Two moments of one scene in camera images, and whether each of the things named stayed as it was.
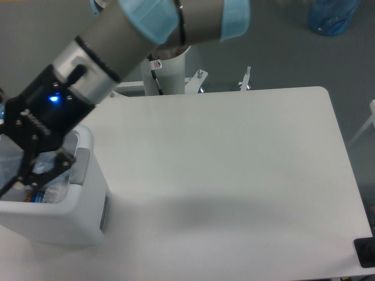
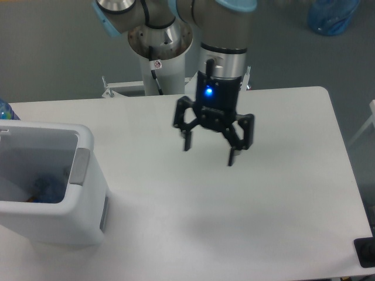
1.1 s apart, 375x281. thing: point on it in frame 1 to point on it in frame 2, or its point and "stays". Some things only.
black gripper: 37,118 to 217,98
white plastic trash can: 79,219 stays
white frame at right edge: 372,106 stays
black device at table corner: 365,249 stays
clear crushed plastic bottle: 11,160 to 44,191
